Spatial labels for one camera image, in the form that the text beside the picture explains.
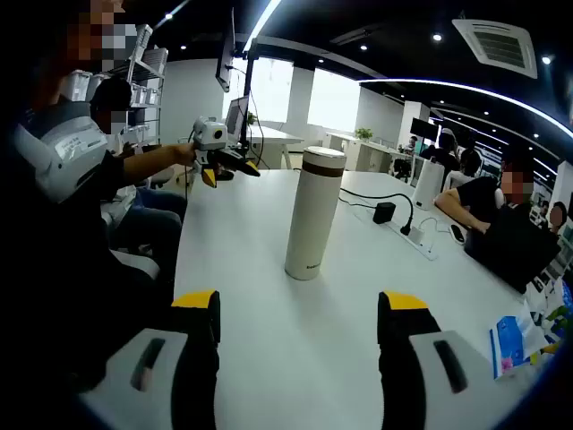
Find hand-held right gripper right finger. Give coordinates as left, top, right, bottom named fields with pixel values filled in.
left=377, top=290, right=534, bottom=430

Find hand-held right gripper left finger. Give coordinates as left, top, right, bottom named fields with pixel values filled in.
left=82, top=289, right=221, bottom=430

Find white brown cup lid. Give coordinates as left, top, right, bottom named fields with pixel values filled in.
left=300, top=145, right=347, bottom=179

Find white water cup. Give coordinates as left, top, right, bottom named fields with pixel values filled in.
left=284, top=172, right=344, bottom=282

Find person's left hand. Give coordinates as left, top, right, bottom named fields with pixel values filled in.
left=171, top=140, right=199, bottom=167

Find silver laptop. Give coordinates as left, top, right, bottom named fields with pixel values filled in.
left=225, top=94, right=251, bottom=138

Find black monitor pole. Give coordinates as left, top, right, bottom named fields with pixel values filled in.
left=238, top=38, right=260, bottom=150

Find black monitor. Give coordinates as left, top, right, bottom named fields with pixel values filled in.
left=215, top=7, right=237, bottom=93

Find shelf rack with bins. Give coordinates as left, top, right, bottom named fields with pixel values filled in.
left=124, top=24, right=170, bottom=149

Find white table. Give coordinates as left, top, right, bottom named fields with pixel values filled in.
left=172, top=168, right=538, bottom=430

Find blue tissue pack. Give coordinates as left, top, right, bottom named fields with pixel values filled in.
left=487, top=313, right=561, bottom=382

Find long ceiling light strip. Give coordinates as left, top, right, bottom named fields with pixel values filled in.
left=241, top=0, right=284, bottom=53

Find white power strip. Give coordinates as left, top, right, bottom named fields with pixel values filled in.
left=353, top=204, right=439, bottom=262

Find white chest device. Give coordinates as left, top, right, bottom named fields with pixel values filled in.
left=8, top=114, right=111, bottom=205

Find black power adapter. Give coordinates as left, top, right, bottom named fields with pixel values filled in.
left=372, top=201, right=398, bottom=226

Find blue white packets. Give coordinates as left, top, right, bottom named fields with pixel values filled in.
left=535, top=277, right=573, bottom=344

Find person's black shirt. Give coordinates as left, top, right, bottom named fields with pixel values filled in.
left=0, top=151, right=175, bottom=404

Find black laptop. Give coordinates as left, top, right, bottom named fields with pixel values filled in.
left=463, top=203, right=561, bottom=295

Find tall white appliance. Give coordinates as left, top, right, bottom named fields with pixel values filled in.
left=411, top=159, right=447, bottom=211

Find ceiling air conditioner vent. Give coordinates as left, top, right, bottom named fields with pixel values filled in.
left=451, top=17, right=538, bottom=80

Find black plug cable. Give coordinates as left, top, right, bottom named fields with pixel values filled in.
left=338, top=187, right=414, bottom=237

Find white charger cable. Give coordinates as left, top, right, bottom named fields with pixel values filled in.
left=420, top=217, right=454, bottom=253

